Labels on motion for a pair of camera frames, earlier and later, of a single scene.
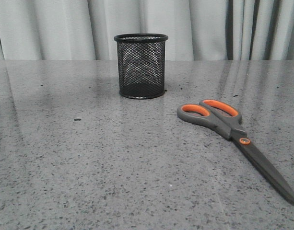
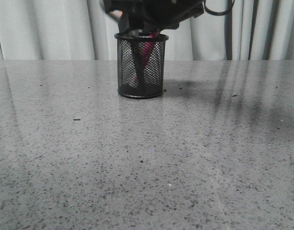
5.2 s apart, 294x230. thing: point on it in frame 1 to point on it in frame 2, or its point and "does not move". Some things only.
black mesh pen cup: x=141 y=61 does not move
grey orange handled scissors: x=226 y=119 to x=132 y=43
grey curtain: x=197 y=29 does not move
